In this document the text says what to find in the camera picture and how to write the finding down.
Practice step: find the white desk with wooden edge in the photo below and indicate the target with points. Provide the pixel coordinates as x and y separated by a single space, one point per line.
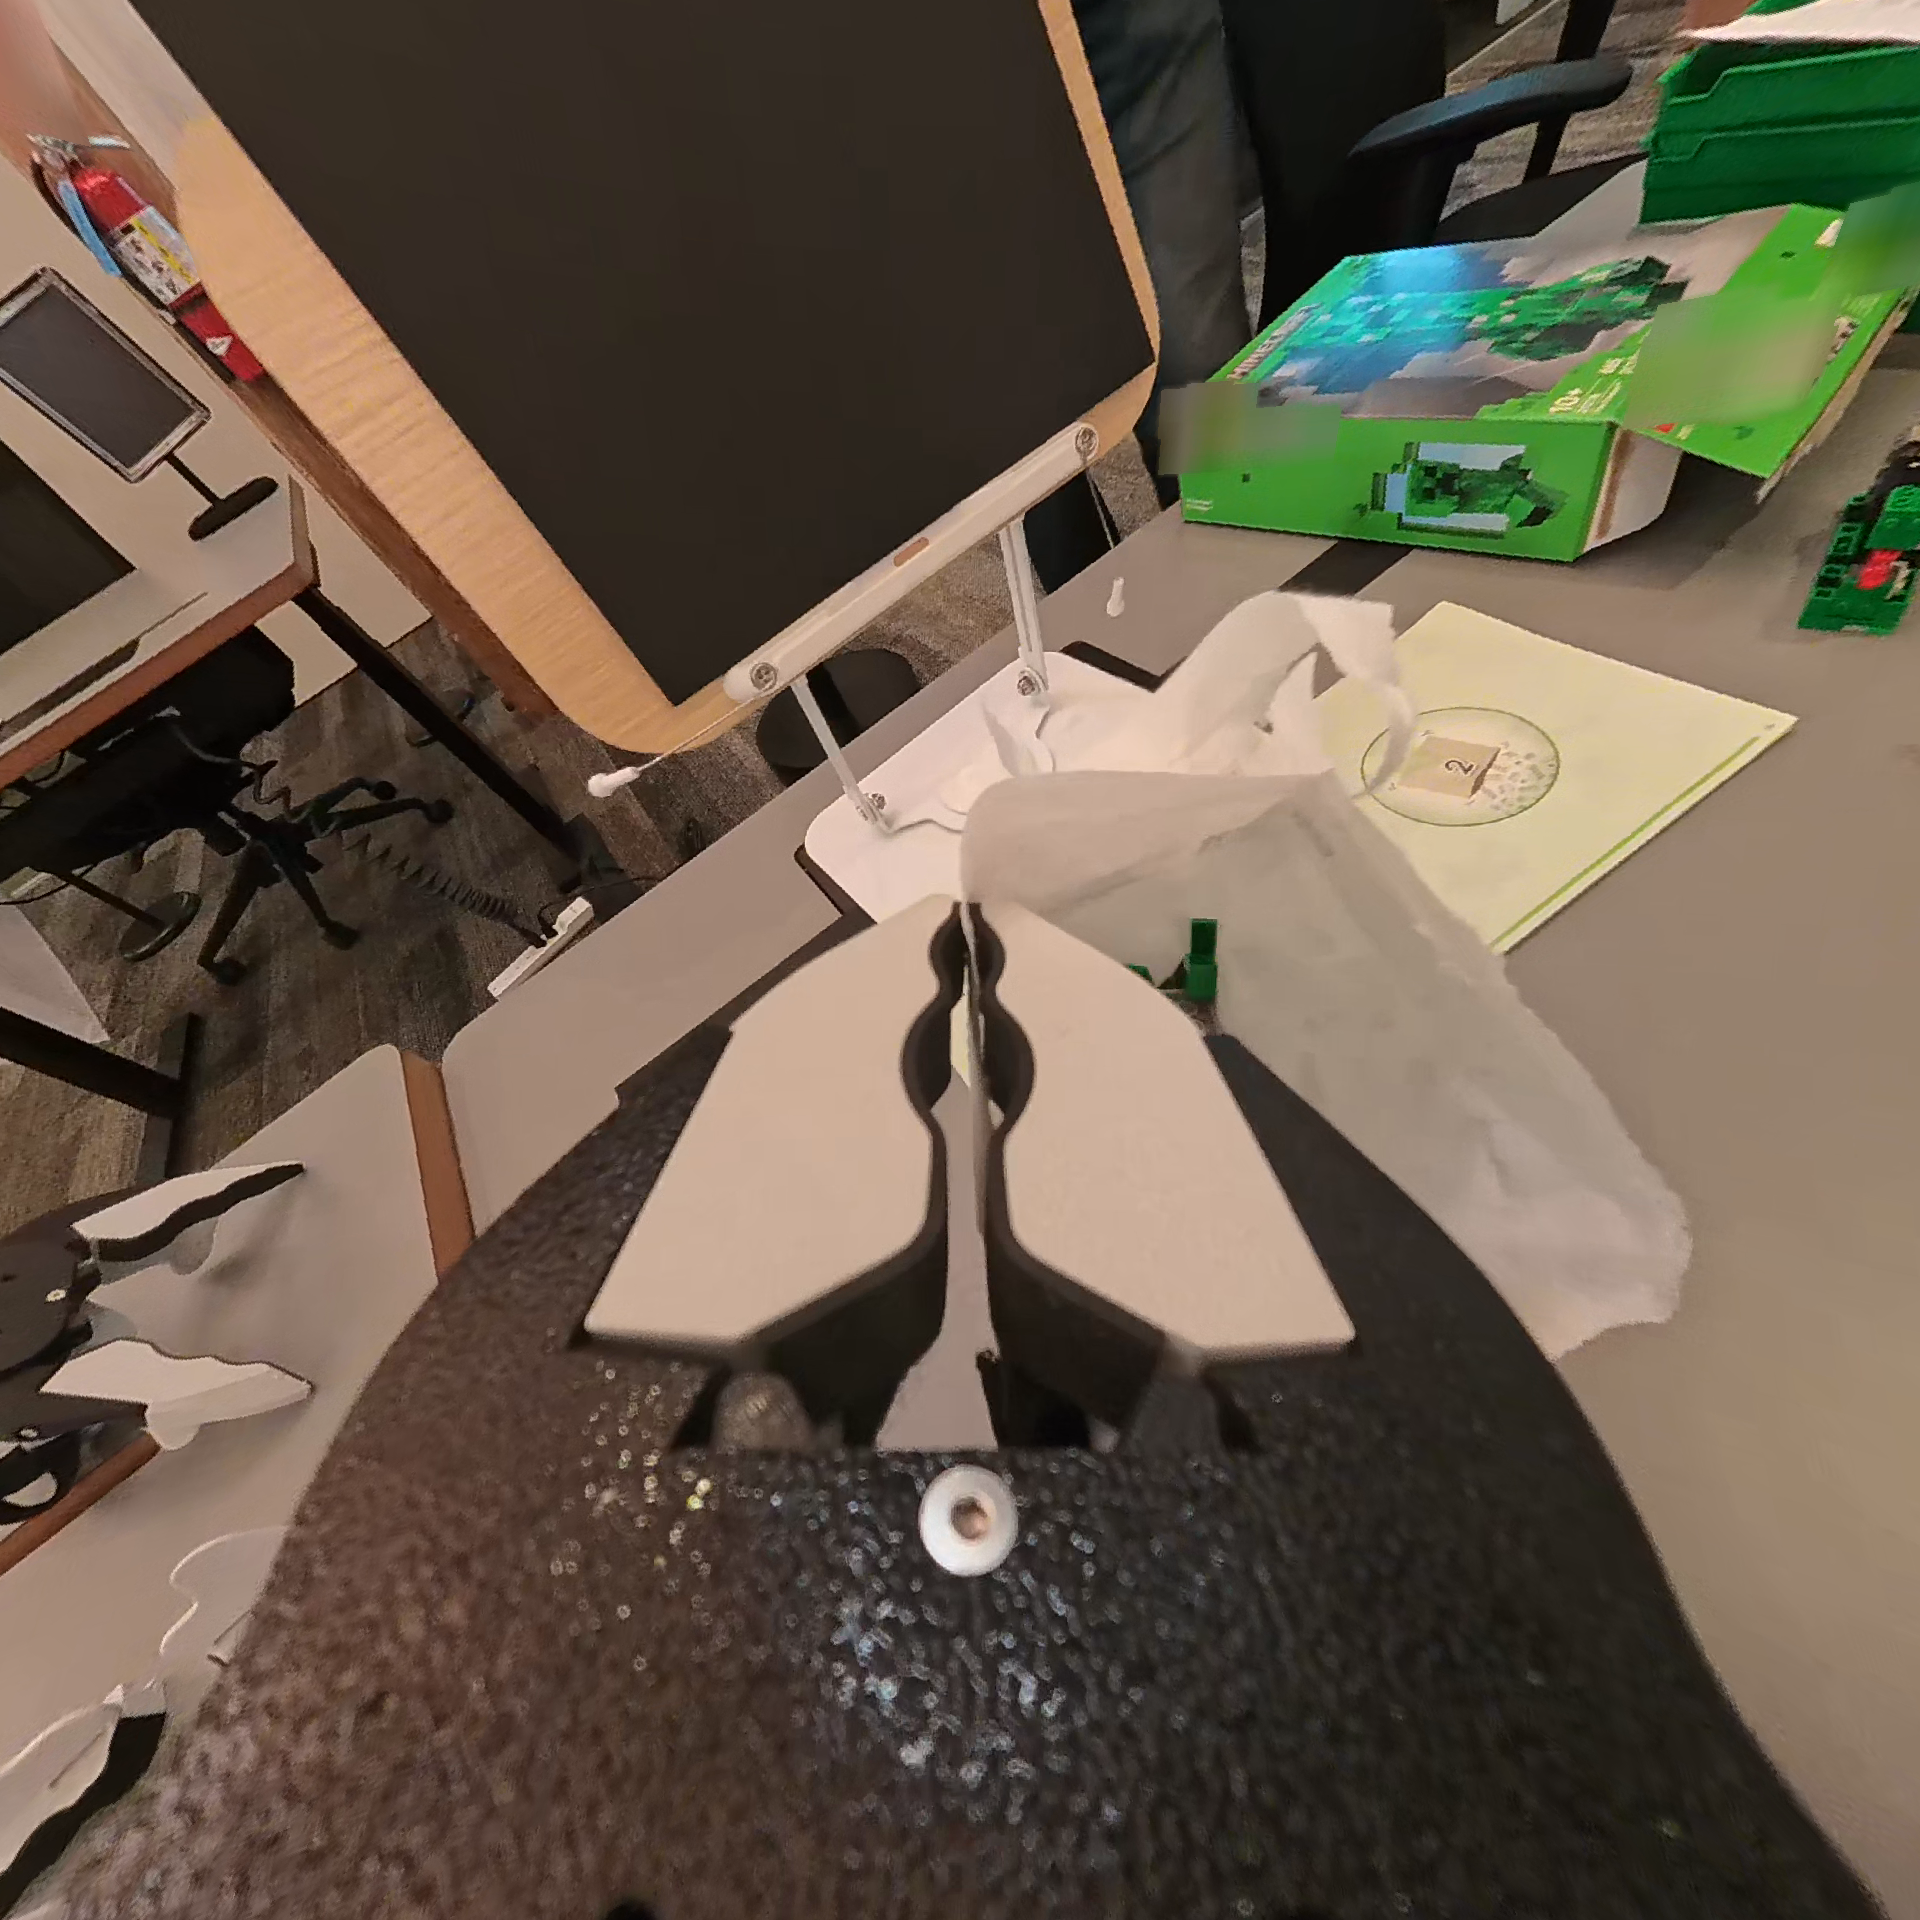
181 600

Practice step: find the green toy box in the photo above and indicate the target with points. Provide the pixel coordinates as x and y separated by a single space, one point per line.
1275 510

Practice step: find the loose grey finger part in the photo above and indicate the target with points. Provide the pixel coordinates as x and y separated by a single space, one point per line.
224 1574
74 1755

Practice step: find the building instruction booklet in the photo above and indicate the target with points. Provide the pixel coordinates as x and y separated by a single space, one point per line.
1621 780

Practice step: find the large wood-framed black tablet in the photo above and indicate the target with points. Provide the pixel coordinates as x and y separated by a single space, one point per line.
674 301

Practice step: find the black round pedestal base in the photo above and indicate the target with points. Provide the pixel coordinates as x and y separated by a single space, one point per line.
841 721

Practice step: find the black office chair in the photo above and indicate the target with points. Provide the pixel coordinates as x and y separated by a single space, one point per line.
181 751
1500 104

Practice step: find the white tablet stand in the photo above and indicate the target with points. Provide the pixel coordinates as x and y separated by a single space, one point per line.
885 862

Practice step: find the white printed paper bag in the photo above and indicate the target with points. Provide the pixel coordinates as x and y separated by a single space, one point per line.
1351 1051

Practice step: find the red fire extinguisher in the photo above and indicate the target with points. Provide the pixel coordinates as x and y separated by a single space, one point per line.
99 203

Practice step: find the small tablet on stand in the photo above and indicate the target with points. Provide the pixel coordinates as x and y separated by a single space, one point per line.
91 374

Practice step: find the stack of green trays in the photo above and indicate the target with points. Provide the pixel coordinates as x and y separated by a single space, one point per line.
1785 135

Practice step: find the spare gripper finger assembly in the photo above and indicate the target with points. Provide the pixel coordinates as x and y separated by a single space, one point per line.
164 1381

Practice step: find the green brick model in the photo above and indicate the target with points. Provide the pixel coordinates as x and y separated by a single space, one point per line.
1869 584

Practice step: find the black computer monitor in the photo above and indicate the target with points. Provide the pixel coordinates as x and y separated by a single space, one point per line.
45 555

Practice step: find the white paper sheet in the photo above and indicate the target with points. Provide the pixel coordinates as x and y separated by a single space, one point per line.
1801 18

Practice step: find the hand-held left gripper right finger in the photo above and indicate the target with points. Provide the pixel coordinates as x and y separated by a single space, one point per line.
1179 1184

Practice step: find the pile of green bricks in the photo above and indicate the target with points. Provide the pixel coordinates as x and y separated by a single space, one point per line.
1203 961

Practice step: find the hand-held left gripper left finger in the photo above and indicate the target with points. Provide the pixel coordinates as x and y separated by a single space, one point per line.
765 1171

